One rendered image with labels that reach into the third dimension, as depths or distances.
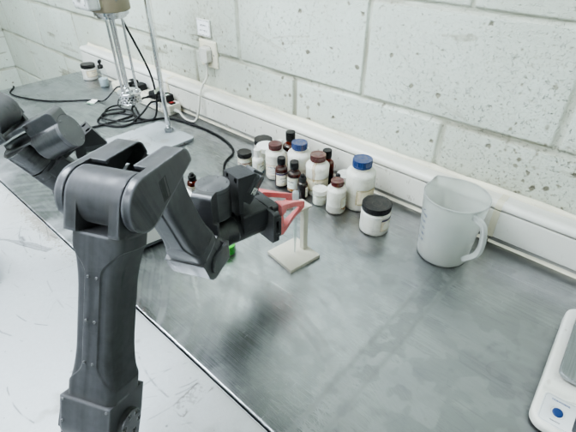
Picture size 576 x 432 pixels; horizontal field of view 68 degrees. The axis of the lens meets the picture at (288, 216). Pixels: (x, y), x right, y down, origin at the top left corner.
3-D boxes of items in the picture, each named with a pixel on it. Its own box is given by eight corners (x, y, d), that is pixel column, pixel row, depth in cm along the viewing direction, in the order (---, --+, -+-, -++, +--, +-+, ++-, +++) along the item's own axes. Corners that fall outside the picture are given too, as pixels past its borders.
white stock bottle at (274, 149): (265, 171, 122) (263, 139, 116) (284, 170, 122) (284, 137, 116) (267, 181, 117) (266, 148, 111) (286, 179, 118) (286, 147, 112)
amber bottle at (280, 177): (273, 183, 116) (273, 155, 112) (285, 181, 117) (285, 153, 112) (277, 189, 114) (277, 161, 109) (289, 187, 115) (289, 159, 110)
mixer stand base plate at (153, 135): (110, 174, 120) (109, 171, 120) (76, 152, 131) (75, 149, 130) (195, 140, 138) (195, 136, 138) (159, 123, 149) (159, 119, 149)
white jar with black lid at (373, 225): (357, 234, 98) (359, 208, 94) (361, 217, 104) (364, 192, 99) (387, 239, 97) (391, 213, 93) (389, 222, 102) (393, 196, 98)
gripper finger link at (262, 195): (285, 177, 85) (247, 191, 80) (309, 191, 80) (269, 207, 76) (285, 206, 89) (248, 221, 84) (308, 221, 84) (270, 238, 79)
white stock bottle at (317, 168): (303, 185, 116) (304, 148, 109) (326, 184, 116) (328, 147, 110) (306, 197, 111) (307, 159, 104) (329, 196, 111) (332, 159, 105)
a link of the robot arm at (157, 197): (186, 245, 74) (105, 111, 49) (234, 255, 72) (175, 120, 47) (154, 310, 68) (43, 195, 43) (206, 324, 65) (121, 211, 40)
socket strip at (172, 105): (170, 117, 154) (167, 105, 151) (112, 90, 175) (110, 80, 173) (182, 111, 157) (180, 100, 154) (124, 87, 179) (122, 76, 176)
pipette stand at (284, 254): (291, 273, 88) (291, 223, 80) (267, 254, 93) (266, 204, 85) (320, 257, 92) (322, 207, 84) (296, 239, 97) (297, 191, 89)
